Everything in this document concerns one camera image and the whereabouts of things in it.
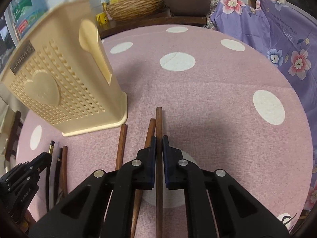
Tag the woven wicker basket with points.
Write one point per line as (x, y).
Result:
(133, 9)

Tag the black chopstick thin band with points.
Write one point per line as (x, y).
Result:
(57, 178)

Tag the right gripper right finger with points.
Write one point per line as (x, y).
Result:
(216, 204)

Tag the yellow mug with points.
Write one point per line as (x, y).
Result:
(102, 18)

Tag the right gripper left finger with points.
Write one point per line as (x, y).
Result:
(102, 205)

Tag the black chopstick gold band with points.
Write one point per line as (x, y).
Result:
(48, 170)

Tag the pink polka dot tablecloth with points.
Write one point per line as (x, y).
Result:
(171, 68)

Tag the blue water bottle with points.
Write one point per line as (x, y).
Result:
(26, 13)

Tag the beige perforated utensil holder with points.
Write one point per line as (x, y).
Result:
(60, 71)

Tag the purple floral cloth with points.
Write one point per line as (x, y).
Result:
(268, 54)

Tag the brown wooden chopstick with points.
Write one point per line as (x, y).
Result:
(64, 186)
(121, 146)

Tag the dark wooden side table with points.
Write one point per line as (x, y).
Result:
(163, 18)

